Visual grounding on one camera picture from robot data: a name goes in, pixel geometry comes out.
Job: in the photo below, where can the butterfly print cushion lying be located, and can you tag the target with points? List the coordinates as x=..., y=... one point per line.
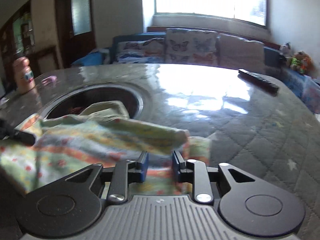
x=149, y=51

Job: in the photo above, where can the orange plush toy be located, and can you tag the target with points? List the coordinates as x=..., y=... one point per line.
x=306, y=65

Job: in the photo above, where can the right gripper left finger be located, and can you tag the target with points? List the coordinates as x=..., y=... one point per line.
x=124, y=173

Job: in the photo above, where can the yellow green plush toy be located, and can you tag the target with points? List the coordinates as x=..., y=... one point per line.
x=295, y=61

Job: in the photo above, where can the quilted grey table cover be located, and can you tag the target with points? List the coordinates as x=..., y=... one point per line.
x=272, y=137

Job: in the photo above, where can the dark blue sofa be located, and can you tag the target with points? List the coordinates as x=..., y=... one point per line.
x=274, y=65

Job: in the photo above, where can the butterfly print cushion upright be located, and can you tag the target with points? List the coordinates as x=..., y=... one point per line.
x=186, y=46

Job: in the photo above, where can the black remote control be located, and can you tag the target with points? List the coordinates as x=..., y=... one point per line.
x=259, y=81

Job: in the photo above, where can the pink cartoon water bottle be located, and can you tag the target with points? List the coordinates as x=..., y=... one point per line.
x=23, y=74

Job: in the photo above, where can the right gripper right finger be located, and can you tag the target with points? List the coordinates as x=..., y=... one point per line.
x=197, y=174

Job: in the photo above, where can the blue bundled cloth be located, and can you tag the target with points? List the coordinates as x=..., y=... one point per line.
x=98, y=56

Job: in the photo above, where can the floral children's shirt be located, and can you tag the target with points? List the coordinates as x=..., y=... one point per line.
x=102, y=133

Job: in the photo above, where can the round black table inset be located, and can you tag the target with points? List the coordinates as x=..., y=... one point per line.
x=76, y=101

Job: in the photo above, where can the dark wooden door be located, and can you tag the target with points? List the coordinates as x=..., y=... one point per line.
x=74, y=22

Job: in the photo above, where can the clear plastic storage box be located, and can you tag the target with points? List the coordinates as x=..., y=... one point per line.
x=311, y=94

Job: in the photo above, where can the white plush toy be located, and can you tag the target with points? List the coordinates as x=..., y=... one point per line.
x=285, y=51

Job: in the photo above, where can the plain beige cushion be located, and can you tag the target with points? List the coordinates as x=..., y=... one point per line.
x=240, y=53

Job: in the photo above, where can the small pink toy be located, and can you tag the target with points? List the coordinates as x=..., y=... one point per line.
x=48, y=80

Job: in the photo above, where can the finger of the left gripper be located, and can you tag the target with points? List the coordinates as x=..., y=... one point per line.
x=7, y=131

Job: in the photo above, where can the dark wooden display cabinet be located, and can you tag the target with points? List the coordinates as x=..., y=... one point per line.
x=17, y=40

